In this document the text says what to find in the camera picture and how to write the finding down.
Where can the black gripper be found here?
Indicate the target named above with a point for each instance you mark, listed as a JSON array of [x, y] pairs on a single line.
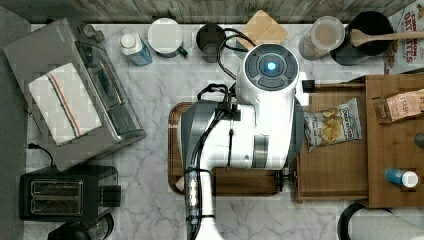
[[285, 178]]

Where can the wooden drawer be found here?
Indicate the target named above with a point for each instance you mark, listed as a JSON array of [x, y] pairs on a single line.
[[340, 171]]

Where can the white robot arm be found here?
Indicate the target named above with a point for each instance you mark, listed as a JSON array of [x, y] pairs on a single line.
[[259, 124]]

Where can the wooden drawer cabinet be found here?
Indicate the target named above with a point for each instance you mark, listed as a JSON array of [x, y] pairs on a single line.
[[392, 145]]

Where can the wooden cutting board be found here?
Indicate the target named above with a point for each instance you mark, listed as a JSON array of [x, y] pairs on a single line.
[[225, 182]]

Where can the bag of chips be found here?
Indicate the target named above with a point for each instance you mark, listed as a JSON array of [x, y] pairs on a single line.
[[333, 126]]

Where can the black paper towel holder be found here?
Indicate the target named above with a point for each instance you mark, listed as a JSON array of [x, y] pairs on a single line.
[[345, 220]]

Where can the paper towel roll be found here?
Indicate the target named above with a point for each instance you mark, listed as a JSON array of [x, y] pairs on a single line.
[[396, 228]]

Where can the blue can white lid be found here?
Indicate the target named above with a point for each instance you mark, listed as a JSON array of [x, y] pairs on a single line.
[[401, 177]]

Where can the grey shaker can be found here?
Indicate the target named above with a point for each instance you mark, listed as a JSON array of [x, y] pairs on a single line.
[[419, 140]]

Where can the cereal jar clear lid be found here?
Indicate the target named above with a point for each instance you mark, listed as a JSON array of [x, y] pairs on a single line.
[[326, 34]]

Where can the wooden spoon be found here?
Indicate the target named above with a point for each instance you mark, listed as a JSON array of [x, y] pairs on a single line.
[[359, 38]]

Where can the dark grey cup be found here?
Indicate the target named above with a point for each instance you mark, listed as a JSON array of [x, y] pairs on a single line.
[[208, 39]]

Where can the cereal box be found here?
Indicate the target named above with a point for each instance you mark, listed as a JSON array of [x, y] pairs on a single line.
[[406, 56]]

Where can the black utensil holder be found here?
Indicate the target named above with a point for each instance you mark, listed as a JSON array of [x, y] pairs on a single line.
[[370, 23]]

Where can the white lidded mug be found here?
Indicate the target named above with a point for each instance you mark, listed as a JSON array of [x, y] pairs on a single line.
[[165, 37]]

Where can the black round pot lid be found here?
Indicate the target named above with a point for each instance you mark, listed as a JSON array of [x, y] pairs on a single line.
[[98, 230]]

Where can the small blue white bottle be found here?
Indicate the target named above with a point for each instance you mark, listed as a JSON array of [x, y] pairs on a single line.
[[135, 49]]

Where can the black two-slot toaster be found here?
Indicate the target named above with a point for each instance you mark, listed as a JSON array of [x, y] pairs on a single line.
[[80, 194]]

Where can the white striped towel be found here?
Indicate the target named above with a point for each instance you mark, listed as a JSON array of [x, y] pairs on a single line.
[[65, 104]]

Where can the silver toaster oven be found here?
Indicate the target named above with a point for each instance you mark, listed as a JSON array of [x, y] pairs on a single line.
[[74, 41]]

